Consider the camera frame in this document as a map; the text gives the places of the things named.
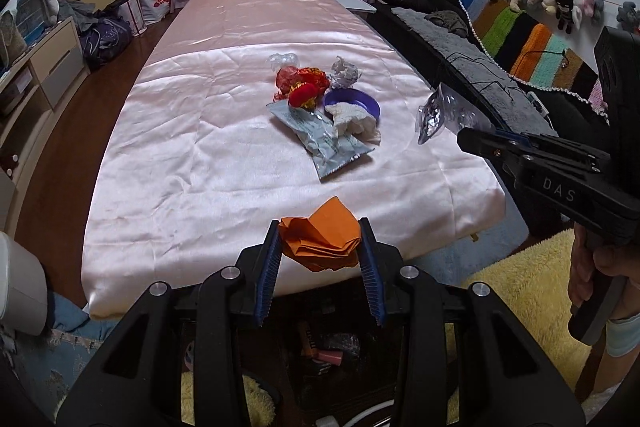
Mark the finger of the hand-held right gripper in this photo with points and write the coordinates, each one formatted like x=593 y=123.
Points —
x=560 y=149
x=487 y=146

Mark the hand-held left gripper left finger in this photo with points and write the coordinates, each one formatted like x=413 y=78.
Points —
x=270 y=262

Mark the orange paper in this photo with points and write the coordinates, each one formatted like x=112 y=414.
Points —
x=320 y=232

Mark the blue patterned rug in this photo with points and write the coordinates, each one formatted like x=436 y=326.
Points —
x=55 y=357

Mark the beige cabinet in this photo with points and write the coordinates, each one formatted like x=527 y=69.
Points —
x=55 y=72

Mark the red round pouch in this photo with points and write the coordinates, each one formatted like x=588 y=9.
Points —
x=302 y=96

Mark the dark purple bag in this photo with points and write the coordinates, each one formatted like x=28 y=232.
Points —
x=105 y=39

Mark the striped crochet blanket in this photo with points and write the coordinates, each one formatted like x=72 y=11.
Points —
x=505 y=27

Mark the person's right hand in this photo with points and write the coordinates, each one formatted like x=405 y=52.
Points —
x=612 y=264

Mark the white power strip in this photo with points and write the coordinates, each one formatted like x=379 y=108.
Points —
x=539 y=104

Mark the clear plastic bag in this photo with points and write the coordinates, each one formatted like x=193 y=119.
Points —
x=284 y=59

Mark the blue plastic bowl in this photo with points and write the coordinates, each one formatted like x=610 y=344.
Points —
x=357 y=99

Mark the silver snack packet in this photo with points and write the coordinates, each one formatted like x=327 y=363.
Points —
x=320 y=142

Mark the dark green cloth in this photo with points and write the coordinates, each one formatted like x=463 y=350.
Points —
x=447 y=22

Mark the crumpled silver white wrapper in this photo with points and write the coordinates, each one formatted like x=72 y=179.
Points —
x=344 y=72

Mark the white plastic bin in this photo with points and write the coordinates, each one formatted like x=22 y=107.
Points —
x=20 y=287

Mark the blue white storage basket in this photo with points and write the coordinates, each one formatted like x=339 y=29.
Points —
x=30 y=14

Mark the pink satin tablecloth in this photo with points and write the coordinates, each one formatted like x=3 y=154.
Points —
x=200 y=132

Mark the crumpled white tissue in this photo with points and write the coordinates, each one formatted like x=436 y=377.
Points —
x=352 y=119

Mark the white red shopping bag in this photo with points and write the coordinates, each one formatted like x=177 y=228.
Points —
x=156 y=2

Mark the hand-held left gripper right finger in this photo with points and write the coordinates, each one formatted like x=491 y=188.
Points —
x=369 y=267

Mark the yellow fluffy blanket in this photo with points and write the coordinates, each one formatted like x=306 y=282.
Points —
x=530 y=277

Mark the red gold wrapper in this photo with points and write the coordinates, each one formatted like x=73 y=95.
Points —
x=287 y=77

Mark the person's right forearm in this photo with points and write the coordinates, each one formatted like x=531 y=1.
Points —
x=617 y=372

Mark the grey fur blanket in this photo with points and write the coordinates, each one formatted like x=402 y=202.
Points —
x=450 y=52

